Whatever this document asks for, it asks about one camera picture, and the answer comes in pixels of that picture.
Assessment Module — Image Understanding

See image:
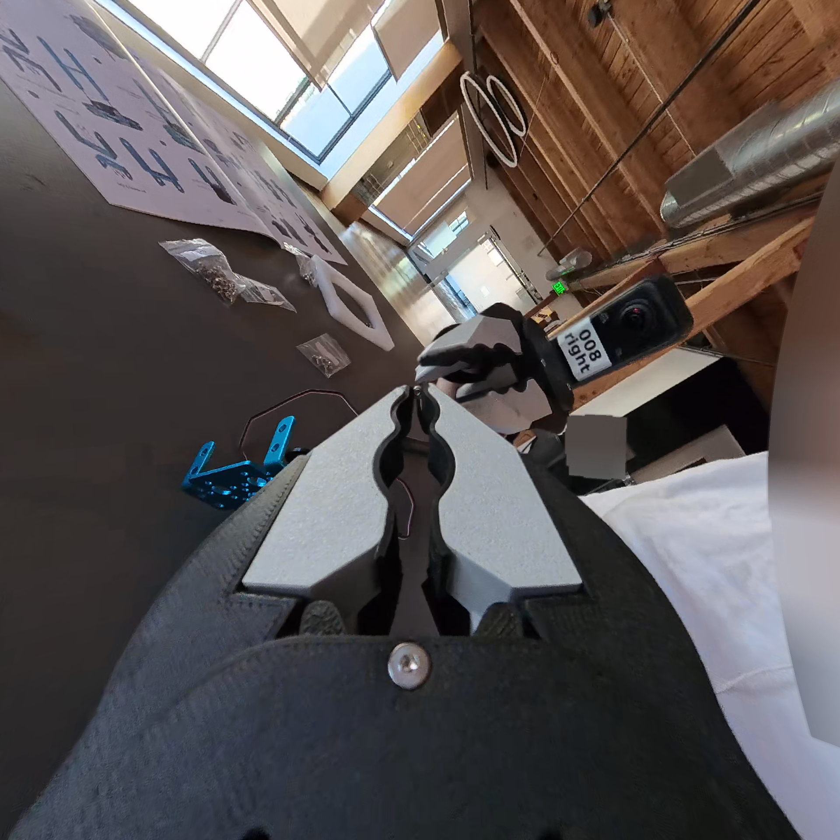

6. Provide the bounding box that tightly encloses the small white ring light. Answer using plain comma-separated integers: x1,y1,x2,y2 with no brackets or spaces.
487,75,529,137

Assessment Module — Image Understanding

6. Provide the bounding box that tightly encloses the blue metal servo bracket assembly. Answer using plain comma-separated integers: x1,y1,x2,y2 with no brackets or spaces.
180,415,309,514

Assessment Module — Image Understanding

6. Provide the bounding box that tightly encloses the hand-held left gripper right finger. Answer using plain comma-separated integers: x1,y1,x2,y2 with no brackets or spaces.
423,384,585,636

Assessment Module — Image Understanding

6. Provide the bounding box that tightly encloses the large glass window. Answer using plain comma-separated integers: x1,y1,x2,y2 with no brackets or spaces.
98,0,473,244

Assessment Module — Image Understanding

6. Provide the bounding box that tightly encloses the white table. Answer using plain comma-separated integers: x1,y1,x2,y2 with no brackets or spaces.
577,346,723,421

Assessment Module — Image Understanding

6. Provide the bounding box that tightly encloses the thin servo cable with plug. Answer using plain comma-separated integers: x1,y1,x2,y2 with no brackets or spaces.
239,386,424,542

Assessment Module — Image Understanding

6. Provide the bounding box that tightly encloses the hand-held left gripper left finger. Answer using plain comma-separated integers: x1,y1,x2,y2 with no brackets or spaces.
240,386,408,636

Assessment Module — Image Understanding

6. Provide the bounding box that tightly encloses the large white ring light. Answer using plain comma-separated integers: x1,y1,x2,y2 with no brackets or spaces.
459,71,519,168

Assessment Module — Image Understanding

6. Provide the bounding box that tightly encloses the narrow clear screw bag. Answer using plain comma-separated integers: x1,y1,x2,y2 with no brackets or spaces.
236,279,298,312

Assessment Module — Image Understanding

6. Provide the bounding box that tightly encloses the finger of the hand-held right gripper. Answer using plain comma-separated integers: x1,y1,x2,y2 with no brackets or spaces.
415,366,553,435
415,314,529,385

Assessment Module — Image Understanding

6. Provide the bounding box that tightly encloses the white foam frame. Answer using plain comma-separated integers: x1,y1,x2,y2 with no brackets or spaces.
307,255,396,352

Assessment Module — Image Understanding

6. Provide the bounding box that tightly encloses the silver air duct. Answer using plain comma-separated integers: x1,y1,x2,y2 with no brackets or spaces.
659,84,840,228

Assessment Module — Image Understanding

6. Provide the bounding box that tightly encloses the assembly instruction sheet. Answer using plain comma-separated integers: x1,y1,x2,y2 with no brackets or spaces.
0,0,349,266

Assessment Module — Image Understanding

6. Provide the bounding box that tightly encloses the dark desk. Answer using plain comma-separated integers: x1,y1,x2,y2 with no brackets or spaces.
0,77,431,834

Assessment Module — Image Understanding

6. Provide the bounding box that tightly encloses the clear bag of silver screws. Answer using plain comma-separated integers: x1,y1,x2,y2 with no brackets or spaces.
159,238,245,307

